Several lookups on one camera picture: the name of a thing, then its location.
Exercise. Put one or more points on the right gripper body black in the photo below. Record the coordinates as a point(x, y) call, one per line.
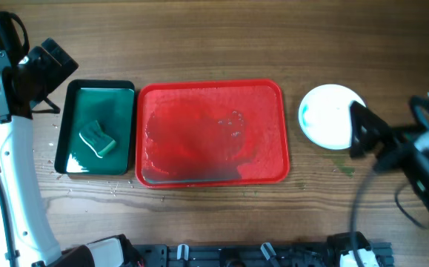
point(375, 144)

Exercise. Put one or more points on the black tray green water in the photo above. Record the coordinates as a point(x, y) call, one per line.
point(112, 104)

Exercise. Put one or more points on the red plastic tray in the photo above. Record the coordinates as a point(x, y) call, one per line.
point(211, 133)

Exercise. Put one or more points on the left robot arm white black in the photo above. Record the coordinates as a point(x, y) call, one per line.
point(26, 238)

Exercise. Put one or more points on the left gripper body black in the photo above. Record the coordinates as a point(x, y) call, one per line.
point(47, 70)

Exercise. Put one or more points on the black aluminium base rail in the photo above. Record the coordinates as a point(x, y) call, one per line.
point(295, 255)

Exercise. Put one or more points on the green sponge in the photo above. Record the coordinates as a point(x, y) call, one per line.
point(96, 139)

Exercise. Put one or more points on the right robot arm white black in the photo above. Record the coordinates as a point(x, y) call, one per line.
point(405, 148)

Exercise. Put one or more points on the white plate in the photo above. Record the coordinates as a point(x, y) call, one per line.
point(324, 116)

